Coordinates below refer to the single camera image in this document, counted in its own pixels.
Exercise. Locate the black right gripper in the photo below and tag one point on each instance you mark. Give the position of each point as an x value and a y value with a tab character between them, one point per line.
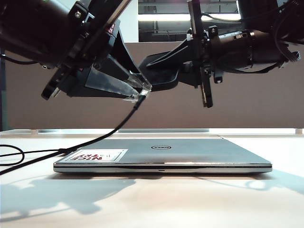
209	52

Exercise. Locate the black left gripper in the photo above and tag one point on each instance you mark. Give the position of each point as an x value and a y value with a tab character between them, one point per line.
95	35

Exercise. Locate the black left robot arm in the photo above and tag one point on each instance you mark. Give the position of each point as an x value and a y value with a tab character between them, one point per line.
28	28

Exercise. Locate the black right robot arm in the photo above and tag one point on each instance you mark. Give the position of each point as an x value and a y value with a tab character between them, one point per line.
261	47

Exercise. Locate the brown desk divider panel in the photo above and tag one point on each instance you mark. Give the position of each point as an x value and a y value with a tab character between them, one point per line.
237	107

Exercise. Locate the white red printed sticker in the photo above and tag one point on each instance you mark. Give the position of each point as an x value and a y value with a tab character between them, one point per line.
111	156

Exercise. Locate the silver Dell laptop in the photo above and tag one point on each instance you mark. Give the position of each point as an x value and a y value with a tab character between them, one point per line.
190	154

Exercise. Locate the white divider bracket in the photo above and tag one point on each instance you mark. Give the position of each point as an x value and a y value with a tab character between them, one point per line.
299	131
34	131

